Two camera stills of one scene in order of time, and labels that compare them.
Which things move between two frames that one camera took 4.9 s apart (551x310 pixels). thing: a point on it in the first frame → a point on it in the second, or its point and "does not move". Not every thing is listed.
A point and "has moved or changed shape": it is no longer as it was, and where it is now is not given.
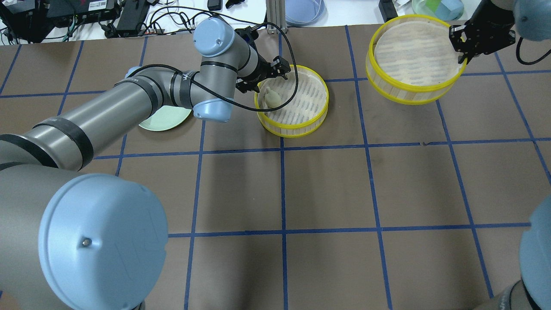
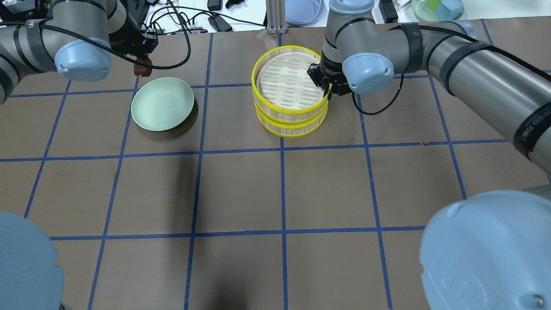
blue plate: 305,13 does not move
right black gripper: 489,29 → 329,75
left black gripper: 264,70 → 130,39
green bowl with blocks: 449,10 does not move
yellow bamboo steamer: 411,60 has moved or changed shape
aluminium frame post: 276,13 does not move
